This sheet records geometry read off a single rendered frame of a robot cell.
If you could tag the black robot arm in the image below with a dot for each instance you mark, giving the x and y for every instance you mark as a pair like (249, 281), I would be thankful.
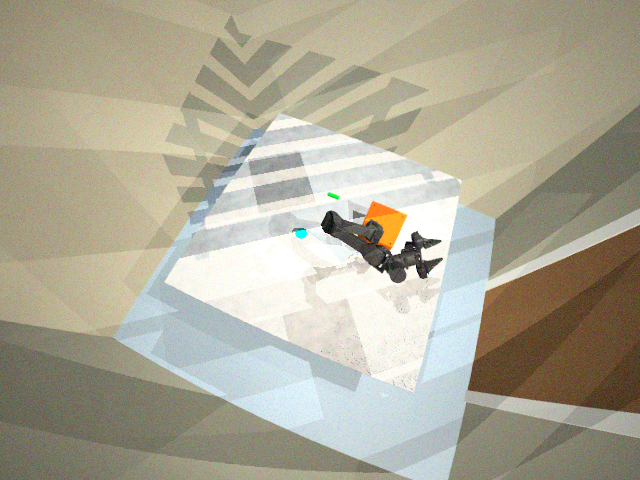
(373, 253)

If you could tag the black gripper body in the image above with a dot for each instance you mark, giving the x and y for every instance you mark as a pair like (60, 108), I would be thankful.
(411, 258)

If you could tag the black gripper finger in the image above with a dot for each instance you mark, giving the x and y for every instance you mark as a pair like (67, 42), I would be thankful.
(428, 243)
(431, 264)

